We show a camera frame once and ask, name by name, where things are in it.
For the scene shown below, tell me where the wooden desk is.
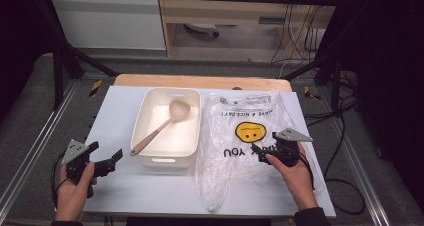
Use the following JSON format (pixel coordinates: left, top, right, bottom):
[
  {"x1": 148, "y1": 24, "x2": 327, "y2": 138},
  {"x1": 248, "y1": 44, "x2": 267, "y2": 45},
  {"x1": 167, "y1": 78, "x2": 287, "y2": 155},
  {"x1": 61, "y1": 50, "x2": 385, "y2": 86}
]
[{"x1": 155, "y1": 0, "x2": 346, "y2": 58}]

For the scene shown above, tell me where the right hand-held gripper cable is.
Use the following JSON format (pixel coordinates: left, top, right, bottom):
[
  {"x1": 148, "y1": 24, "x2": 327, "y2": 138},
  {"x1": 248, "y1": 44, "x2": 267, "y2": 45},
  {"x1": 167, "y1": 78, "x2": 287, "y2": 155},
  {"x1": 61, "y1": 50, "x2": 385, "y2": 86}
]
[{"x1": 299, "y1": 151, "x2": 316, "y2": 191}]

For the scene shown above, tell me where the black curtain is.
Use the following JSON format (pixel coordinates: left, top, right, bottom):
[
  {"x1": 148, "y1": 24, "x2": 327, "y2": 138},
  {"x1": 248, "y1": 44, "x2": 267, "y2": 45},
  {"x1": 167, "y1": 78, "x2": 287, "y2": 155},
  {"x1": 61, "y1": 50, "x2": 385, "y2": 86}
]
[
  {"x1": 0, "y1": 0, "x2": 58, "y2": 120},
  {"x1": 343, "y1": 0, "x2": 424, "y2": 204}
]

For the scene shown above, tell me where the white power strip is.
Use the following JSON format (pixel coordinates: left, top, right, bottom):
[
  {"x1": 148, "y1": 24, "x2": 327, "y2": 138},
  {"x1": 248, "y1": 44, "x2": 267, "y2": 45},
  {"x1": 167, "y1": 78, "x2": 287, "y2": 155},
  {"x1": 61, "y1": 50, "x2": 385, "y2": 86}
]
[{"x1": 184, "y1": 22, "x2": 220, "y2": 38}]

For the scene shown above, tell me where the yellow black tape strip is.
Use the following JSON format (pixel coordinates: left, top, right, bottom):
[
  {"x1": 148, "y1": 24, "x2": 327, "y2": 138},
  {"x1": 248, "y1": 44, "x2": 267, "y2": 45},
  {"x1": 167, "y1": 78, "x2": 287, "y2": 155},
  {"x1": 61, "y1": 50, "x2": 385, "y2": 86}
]
[
  {"x1": 303, "y1": 85, "x2": 322, "y2": 101},
  {"x1": 88, "y1": 79, "x2": 103, "y2": 98}
]

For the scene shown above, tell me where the wooden board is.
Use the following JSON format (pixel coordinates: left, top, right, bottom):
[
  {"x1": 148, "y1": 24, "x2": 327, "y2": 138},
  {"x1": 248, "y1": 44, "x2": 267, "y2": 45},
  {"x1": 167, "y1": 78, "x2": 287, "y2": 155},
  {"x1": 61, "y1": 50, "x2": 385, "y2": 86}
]
[{"x1": 113, "y1": 73, "x2": 293, "y2": 93}]

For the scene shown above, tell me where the beige spoon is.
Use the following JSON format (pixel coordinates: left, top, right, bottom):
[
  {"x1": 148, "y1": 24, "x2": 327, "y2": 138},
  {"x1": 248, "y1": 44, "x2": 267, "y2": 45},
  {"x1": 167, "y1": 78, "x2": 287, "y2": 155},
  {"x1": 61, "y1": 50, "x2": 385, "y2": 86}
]
[{"x1": 129, "y1": 99, "x2": 192, "y2": 157}]

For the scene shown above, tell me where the hand-held gripper cable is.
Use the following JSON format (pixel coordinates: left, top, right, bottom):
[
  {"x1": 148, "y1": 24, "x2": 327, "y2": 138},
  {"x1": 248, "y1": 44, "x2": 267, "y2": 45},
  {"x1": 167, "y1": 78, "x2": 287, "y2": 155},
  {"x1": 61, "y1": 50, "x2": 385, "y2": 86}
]
[
  {"x1": 50, "y1": 151, "x2": 69, "y2": 209},
  {"x1": 299, "y1": 151, "x2": 316, "y2": 191}
]

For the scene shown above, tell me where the person's left hand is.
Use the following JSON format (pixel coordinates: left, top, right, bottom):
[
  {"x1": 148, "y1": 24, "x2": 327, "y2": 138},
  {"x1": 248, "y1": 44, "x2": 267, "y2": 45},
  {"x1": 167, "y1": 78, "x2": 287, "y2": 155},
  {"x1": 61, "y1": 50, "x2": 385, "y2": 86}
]
[{"x1": 54, "y1": 161, "x2": 98, "y2": 222}]

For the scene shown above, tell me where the black floor cable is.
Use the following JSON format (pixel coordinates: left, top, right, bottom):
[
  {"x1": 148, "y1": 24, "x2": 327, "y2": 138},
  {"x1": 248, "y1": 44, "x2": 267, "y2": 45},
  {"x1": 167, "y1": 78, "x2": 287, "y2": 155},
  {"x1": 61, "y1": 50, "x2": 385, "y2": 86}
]
[{"x1": 322, "y1": 114, "x2": 367, "y2": 216}]

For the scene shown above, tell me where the bundle of hanging cables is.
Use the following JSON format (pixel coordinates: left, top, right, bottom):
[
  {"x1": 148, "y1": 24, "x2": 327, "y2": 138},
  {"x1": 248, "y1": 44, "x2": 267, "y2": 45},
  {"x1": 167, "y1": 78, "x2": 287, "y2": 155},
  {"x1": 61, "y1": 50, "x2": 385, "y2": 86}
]
[{"x1": 270, "y1": 0, "x2": 332, "y2": 64}]

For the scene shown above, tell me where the person's right hand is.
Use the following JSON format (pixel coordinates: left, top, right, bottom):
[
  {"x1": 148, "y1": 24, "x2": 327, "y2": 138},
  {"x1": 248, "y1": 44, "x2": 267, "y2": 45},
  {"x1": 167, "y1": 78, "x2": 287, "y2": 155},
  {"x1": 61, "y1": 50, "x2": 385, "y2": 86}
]
[{"x1": 265, "y1": 141, "x2": 320, "y2": 211}]

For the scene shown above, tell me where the clear smiley plastic bag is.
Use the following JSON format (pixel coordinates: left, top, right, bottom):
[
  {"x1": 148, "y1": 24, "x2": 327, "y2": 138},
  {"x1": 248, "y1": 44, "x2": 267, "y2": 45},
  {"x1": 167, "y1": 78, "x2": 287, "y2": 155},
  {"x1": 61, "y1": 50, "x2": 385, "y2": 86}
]
[{"x1": 194, "y1": 89, "x2": 325, "y2": 214}]

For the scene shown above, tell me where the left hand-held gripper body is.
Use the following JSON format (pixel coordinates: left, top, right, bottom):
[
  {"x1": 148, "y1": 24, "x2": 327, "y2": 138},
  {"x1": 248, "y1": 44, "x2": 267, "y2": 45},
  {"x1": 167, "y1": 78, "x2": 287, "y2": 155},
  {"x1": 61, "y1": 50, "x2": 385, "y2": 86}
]
[{"x1": 60, "y1": 139, "x2": 118, "y2": 187}]

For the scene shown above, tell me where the black metal stand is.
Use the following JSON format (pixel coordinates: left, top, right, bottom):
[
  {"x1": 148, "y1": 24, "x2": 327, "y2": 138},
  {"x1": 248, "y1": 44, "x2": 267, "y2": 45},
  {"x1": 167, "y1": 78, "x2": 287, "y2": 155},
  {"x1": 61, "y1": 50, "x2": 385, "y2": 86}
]
[
  {"x1": 33, "y1": 0, "x2": 119, "y2": 111},
  {"x1": 283, "y1": 5, "x2": 344, "y2": 115}
]

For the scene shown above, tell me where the white cabinet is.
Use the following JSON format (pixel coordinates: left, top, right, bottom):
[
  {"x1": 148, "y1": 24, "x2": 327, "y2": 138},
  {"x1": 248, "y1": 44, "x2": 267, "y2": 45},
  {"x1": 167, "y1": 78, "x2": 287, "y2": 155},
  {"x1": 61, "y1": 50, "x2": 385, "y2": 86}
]
[{"x1": 49, "y1": 0, "x2": 167, "y2": 51}]

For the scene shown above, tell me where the white plastic storage bin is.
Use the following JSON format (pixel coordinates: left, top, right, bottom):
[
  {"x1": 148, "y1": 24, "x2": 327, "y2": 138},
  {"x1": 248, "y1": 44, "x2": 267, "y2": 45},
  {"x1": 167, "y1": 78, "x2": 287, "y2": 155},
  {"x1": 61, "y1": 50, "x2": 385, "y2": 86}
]
[{"x1": 130, "y1": 87, "x2": 202, "y2": 169}]

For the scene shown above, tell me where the left hand-held gripper cable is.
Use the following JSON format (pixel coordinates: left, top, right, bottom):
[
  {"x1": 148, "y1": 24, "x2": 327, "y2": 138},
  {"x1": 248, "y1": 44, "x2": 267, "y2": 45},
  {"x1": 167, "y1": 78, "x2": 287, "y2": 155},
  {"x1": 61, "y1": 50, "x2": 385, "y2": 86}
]
[{"x1": 50, "y1": 151, "x2": 69, "y2": 209}]

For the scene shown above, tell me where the aluminium rail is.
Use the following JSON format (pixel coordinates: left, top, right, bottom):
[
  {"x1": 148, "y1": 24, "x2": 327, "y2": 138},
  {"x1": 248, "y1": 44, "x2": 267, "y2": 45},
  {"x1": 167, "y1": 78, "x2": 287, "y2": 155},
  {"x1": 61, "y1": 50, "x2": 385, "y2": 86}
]
[
  {"x1": 0, "y1": 80, "x2": 80, "y2": 214},
  {"x1": 333, "y1": 117, "x2": 392, "y2": 226}
]

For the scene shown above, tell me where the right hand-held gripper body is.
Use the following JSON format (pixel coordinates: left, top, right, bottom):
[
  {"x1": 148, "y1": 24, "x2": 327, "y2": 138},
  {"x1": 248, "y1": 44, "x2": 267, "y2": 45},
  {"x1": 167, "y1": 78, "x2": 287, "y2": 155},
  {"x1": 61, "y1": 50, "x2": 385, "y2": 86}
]
[{"x1": 263, "y1": 127, "x2": 314, "y2": 169}]

